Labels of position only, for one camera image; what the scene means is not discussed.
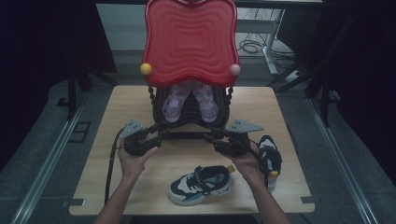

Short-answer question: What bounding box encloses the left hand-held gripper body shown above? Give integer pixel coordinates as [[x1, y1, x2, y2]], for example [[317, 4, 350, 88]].
[[119, 119, 163, 157]]

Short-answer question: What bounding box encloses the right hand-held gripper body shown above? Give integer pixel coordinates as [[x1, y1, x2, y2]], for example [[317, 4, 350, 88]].
[[214, 118, 265, 158]]

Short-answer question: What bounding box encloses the purple sandal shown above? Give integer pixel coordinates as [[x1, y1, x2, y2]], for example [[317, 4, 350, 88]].
[[163, 82, 191, 123], [191, 81, 219, 123]]

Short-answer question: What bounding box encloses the navy and white sneaker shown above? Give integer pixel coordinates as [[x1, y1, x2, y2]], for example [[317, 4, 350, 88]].
[[256, 133, 283, 191], [166, 164, 236, 206]]

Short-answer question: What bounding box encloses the red and black shoe rack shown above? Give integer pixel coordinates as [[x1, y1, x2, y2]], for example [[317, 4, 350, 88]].
[[139, 0, 242, 140]]

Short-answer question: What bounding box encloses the person's left hand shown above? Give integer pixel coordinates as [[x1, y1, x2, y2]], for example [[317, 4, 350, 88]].
[[117, 146, 160, 182]]

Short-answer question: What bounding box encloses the person's right hand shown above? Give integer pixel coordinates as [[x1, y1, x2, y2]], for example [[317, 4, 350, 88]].
[[229, 142, 266, 182]]

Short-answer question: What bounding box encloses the white power strip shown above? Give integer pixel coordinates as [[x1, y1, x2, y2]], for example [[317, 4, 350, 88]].
[[284, 70, 303, 82]]

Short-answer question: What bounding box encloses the dark curtain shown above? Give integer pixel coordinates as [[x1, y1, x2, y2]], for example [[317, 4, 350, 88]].
[[0, 0, 117, 171], [276, 0, 396, 185]]

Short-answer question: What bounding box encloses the left hand-held gripper cable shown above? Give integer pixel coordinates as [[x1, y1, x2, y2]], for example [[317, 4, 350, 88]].
[[104, 126, 126, 206]]

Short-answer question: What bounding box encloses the metal floor rail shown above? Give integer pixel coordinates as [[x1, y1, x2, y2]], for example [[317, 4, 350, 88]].
[[10, 92, 90, 224], [306, 96, 379, 224]]

